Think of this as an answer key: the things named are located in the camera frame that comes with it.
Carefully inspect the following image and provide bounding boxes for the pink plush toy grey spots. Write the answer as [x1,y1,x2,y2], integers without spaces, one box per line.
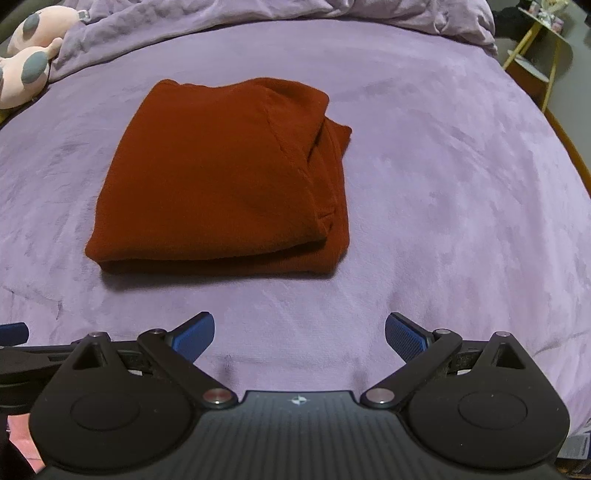
[6,6,89,60]
[0,37,64,110]

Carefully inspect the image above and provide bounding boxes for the purple bed blanket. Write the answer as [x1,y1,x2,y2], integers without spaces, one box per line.
[0,14,591,435]

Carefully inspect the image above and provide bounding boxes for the wooden bed frame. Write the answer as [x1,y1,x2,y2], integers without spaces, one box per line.
[547,110,591,197]

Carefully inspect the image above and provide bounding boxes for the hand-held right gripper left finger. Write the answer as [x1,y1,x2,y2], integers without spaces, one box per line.
[59,311,239,411]

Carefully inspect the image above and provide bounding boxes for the red sweater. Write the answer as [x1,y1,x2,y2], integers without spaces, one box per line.
[84,78,353,278]

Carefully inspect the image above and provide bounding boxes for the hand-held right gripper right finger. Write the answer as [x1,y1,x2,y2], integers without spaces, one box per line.
[360,311,536,411]

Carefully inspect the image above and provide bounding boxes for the purple duvet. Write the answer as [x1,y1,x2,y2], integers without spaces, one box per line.
[48,0,499,84]

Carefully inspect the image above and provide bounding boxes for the dark cloth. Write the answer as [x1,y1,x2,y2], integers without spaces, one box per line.
[493,8,533,44]

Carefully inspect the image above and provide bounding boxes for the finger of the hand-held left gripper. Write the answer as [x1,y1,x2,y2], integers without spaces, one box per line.
[0,322,86,385]

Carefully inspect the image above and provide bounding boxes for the yellow metal shelf rack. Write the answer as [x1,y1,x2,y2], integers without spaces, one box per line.
[502,0,574,114]

